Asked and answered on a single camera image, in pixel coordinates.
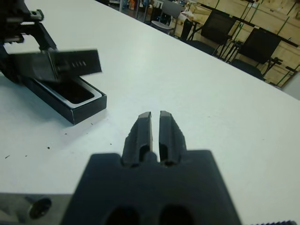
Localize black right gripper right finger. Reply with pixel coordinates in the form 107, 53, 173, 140
158, 109, 188, 166

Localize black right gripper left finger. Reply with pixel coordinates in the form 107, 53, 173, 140
120, 111, 155, 168

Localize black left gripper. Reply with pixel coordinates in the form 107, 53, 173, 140
0, 0, 71, 85

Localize black printed box lid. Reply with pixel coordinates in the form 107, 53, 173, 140
9, 48, 103, 83

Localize black box base white insert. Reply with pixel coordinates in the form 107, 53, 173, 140
20, 75, 108, 126

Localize black chair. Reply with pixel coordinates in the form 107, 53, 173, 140
231, 27, 285, 82
180, 9, 238, 56

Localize grey chair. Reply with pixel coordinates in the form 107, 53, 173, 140
150, 0, 186, 36

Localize black office chairs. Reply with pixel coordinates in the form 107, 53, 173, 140
178, 0, 300, 88

